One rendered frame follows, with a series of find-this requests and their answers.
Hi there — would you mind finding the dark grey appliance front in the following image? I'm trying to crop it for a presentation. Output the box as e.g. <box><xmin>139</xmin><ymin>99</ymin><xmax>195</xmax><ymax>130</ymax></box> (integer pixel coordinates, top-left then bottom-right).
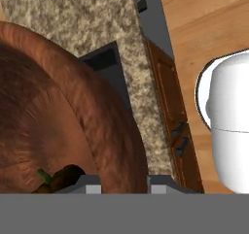
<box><xmin>131</xmin><ymin>0</ymin><xmax>175</xmax><ymax>60</ymax></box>

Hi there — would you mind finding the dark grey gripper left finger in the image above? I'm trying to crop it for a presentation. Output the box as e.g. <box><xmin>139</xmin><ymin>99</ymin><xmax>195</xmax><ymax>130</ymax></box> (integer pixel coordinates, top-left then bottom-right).
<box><xmin>56</xmin><ymin>174</ymin><xmax>102</xmax><ymax>195</ymax></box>

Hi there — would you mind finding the brown wooden cupboard door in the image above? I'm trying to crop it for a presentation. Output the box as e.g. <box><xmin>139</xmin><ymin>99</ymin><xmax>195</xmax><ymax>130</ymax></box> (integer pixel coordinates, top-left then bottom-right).
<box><xmin>144</xmin><ymin>39</ymin><xmax>189</xmax><ymax>146</ymax></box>
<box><xmin>170</xmin><ymin>131</ymin><xmax>205</xmax><ymax>194</ymax></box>

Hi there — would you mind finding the dark grey sink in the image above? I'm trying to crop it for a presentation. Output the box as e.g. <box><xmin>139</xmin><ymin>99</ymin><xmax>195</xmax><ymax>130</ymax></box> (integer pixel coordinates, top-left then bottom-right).
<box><xmin>78</xmin><ymin>41</ymin><xmax>132</xmax><ymax>111</ymax></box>

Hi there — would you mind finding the dark cupboard door handle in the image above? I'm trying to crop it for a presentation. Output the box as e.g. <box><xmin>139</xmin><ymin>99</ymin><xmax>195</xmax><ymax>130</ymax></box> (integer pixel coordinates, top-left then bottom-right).
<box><xmin>175</xmin><ymin>136</ymin><xmax>191</xmax><ymax>157</ymax></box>
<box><xmin>170</xmin><ymin>121</ymin><xmax>188</xmax><ymax>138</ymax></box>

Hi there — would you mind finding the brown wooden bowl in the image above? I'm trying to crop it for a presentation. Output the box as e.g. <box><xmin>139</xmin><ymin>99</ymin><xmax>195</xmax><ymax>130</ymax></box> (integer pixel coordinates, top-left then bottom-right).
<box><xmin>0</xmin><ymin>20</ymin><xmax>150</xmax><ymax>195</ymax></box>

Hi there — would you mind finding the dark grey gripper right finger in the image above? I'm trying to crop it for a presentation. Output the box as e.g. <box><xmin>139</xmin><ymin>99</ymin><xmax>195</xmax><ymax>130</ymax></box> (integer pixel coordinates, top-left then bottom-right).
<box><xmin>147</xmin><ymin>174</ymin><xmax>204</xmax><ymax>195</ymax></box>

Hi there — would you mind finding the brown vegetable with green stem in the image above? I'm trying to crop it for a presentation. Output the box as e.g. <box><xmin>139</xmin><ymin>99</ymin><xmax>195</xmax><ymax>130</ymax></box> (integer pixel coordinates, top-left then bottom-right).
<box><xmin>31</xmin><ymin>163</ymin><xmax>87</xmax><ymax>195</ymax></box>

